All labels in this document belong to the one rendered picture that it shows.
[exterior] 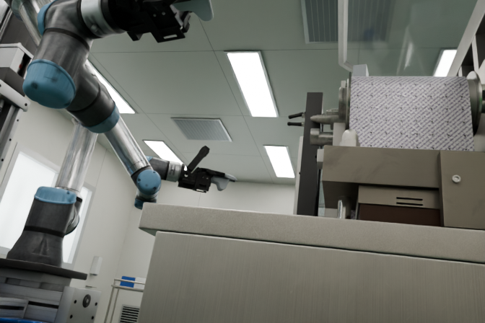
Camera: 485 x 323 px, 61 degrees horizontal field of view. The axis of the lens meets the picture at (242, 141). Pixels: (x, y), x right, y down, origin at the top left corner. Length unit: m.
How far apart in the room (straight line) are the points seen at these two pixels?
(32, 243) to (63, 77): 0.71
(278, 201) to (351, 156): 6.04
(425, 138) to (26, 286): 1.06
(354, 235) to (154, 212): 0.28
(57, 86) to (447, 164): 0.58
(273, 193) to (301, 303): 6.20
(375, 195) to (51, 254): 0.95
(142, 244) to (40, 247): 5.89
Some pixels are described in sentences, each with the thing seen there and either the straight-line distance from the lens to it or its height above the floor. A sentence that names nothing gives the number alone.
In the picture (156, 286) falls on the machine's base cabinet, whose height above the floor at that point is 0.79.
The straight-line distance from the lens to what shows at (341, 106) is 0.96.
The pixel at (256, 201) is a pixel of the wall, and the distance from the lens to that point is 6.74.
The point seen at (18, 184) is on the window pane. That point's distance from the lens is 5.32.
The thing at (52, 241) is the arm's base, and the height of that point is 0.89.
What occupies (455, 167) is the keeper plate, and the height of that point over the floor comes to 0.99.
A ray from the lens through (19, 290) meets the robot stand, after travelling 1.31.
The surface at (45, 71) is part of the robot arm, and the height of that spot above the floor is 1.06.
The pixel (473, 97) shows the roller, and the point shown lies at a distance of 0.97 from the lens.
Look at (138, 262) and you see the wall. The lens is 7.15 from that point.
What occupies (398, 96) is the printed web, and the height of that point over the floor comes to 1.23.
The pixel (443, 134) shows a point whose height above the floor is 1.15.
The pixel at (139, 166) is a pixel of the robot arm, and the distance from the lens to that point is 1.38.
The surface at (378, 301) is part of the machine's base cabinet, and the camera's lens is 0.55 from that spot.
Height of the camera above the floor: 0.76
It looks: 23 degrees up
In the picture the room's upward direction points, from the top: 8 degrees clockwise
